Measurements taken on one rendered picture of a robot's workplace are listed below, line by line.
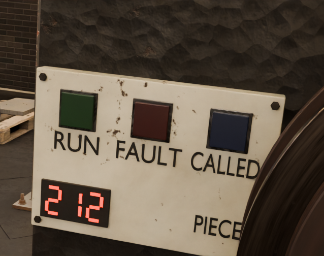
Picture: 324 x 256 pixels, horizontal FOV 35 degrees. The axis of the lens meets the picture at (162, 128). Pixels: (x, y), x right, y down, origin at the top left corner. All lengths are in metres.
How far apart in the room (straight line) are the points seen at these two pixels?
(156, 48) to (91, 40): 0.07
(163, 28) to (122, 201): 0.19
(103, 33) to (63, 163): 0.15
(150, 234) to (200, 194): 0.07
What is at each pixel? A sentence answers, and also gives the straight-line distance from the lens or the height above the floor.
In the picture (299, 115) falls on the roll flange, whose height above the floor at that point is 1.24.
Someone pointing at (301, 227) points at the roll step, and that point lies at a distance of 0.38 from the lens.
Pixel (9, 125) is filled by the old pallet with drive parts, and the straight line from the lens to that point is 4.89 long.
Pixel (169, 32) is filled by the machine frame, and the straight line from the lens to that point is 0.54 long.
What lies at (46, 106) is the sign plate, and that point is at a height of 1.20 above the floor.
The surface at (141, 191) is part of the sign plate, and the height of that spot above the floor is 1.12.
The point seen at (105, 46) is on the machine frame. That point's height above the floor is 1.27.
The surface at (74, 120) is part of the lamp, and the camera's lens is 0.55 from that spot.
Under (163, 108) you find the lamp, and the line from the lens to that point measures 0.52.
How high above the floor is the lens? 1.31
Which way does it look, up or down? 13 degrees down
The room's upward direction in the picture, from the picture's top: 5 degrees clockwise
